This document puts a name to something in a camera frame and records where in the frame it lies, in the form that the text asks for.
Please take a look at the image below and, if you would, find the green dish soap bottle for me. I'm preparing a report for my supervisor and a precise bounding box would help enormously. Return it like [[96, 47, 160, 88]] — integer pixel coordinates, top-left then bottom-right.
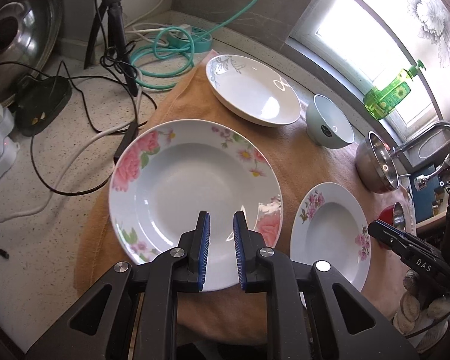
[[363, 59, 427, 121]]

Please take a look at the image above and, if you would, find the white plug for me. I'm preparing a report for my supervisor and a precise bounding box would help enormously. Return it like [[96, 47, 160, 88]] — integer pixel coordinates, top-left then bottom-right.
[[168, 29, 191, 47]]

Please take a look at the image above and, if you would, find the person's right hand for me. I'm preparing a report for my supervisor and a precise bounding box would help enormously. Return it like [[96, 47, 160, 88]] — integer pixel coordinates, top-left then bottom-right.
[[393, 268, 450, 336]]

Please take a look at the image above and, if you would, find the light green ceramic bowl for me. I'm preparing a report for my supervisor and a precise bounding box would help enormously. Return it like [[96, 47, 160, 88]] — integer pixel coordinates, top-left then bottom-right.
[[305, 94, 356, 150]]

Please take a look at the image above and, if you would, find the pull-out sprayer with hose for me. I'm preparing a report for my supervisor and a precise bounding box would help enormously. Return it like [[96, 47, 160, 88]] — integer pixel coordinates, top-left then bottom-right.
[[414, 161, 450, 190]]

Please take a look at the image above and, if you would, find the black inline cable box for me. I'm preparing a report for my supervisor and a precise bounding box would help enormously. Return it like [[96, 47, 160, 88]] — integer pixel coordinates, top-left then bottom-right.
[[113, 122, 139, 163]]

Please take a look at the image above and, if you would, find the large stainless steel bowl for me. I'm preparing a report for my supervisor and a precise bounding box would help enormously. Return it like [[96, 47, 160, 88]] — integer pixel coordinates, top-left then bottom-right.
[[355, 131, 400, 194]]

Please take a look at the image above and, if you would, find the orange towel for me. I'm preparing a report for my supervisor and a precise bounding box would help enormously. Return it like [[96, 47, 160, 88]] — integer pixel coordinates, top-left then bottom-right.
[[75, 49, 409, 346]]

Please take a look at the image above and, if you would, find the frosted window with flower print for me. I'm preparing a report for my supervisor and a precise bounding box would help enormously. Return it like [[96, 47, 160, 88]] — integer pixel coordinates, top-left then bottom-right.
[[288, 0, 450, 132]]

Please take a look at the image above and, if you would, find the stainless steel wok lid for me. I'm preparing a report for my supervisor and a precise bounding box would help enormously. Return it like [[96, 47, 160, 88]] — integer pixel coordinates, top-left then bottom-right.
[[0, 0, 65, 107]]

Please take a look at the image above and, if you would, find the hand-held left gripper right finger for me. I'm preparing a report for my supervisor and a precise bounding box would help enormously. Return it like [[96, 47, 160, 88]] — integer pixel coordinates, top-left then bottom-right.
[[233, 211, 421, 360]]

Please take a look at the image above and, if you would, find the white plate grey leaf print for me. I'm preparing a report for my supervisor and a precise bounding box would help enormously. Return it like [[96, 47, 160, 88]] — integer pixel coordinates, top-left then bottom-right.
[[205, 55, 301, 127]]

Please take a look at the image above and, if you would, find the coiled black tripod cable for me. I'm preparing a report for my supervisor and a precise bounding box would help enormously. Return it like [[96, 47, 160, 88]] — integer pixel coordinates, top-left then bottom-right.
[[99, 35, 139, 83]]

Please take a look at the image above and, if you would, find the teal cable reel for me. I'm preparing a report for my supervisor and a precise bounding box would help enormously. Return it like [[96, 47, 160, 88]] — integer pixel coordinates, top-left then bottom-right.
[[129, 0, 282, 91]]

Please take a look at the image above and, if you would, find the white power strip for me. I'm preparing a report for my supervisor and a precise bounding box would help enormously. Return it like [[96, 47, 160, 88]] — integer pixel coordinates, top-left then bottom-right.
[[0, 137, 21, 197]]

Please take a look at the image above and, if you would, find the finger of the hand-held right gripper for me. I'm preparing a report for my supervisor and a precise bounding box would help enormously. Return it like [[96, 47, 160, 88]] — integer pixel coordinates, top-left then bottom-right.
[[368, 225, 417, 259], [375, 220, 441, 256]]

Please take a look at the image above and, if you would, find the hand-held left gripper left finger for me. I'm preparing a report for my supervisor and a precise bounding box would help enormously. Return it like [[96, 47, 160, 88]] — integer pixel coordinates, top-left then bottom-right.
[[24, 211, 212, 360]]

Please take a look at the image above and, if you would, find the small pink floral plate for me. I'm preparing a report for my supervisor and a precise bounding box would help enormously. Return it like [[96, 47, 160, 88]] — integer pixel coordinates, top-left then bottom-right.
[[290, 182, 372, 293]]

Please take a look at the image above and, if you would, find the blue box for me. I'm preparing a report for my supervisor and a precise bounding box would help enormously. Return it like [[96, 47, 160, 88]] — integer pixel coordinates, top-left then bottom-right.
[[412, 174, 449, 223]]

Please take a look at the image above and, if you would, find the white power cable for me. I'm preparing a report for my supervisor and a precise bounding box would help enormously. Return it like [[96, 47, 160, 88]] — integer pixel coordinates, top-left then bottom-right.
[[124, 0, 175, 42]]

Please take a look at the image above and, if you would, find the chrome kitchen faucet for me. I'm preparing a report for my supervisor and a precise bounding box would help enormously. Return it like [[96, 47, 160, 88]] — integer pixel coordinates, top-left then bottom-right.
[[392, 121, 450, 173]]

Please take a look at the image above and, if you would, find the small red steel bowl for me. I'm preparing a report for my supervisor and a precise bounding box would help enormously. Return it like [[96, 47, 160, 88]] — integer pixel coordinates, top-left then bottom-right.
[[377, 202, 407, 233]]

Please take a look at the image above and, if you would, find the black looped cable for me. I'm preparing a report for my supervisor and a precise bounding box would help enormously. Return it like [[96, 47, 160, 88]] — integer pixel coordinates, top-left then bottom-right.
[[30, 60, 139, 196]]

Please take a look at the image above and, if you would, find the large pink floral plate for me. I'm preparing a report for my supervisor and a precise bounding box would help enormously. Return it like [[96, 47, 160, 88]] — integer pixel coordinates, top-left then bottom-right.
[[110, 119, 284, 292]]

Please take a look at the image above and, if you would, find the teal round power strip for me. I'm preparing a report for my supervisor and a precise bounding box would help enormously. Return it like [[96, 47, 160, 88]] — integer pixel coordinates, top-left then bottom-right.
[[161, 24, 214, 53]]

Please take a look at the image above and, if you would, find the black tripod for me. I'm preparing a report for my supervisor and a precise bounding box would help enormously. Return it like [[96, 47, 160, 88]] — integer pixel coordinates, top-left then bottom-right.
[[83, 0, 140, 97]]

